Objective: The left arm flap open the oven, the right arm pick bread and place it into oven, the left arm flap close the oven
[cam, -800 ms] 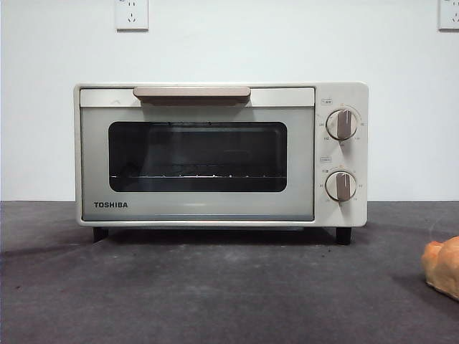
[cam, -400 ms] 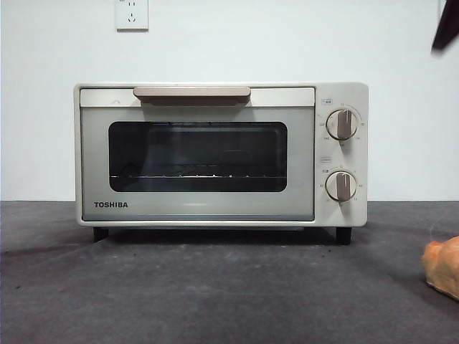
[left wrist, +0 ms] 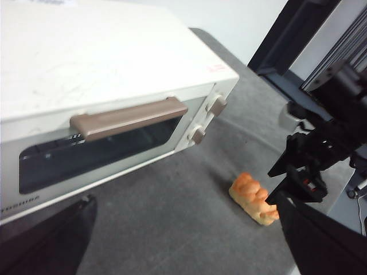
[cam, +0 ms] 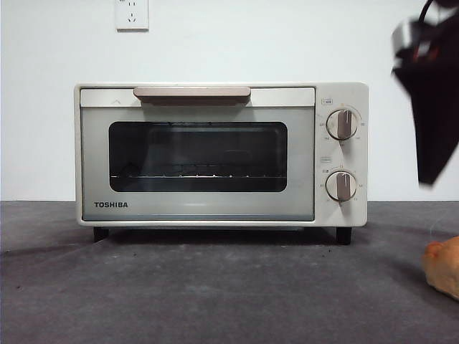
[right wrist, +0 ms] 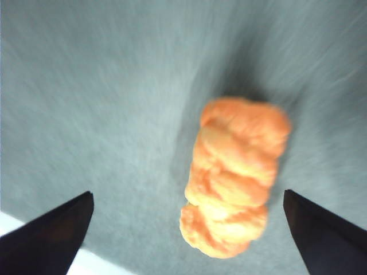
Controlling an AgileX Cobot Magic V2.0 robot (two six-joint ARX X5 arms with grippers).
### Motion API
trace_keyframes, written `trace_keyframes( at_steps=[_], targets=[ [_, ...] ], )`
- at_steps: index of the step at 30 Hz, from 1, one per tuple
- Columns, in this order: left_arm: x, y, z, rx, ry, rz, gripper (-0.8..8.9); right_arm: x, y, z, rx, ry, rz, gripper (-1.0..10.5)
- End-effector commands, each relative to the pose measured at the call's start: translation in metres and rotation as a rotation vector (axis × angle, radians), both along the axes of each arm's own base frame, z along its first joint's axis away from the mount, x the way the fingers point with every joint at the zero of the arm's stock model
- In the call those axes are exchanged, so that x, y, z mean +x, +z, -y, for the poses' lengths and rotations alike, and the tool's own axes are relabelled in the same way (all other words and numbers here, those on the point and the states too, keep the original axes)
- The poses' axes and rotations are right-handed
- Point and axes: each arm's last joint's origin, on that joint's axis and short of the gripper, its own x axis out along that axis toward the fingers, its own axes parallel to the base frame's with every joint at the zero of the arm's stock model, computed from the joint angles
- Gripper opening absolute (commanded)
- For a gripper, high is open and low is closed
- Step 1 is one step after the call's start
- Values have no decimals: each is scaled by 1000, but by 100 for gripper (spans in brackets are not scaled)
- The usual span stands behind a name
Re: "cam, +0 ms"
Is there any cream Toshiba toaster oven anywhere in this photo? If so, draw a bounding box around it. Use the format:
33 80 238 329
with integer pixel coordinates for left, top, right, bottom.
74 81 369 246

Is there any golden brown bread loaf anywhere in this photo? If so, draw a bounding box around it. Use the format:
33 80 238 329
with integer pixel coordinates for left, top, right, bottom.
421 235 459 301

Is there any glass oven door with handle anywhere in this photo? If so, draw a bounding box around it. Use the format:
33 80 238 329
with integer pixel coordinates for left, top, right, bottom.
80 85 316 222

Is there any cream temperature knob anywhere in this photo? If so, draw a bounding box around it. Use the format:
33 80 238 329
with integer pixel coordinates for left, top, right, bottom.
325 108 360 141

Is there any cream timer knob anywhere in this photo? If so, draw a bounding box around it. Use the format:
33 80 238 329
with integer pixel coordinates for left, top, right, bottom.
325 169 359 202

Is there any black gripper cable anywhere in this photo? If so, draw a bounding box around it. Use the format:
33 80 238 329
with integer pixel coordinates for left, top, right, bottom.
417 0 434 23

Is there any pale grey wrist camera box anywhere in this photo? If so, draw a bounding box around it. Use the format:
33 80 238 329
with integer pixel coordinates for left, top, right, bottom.
391 18 426 51

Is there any metal wire oven rack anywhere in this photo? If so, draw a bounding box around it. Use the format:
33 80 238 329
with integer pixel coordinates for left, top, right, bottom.
110 163 288 180

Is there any white wall socket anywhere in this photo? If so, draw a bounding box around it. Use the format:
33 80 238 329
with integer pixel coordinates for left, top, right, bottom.
115 0 150 32

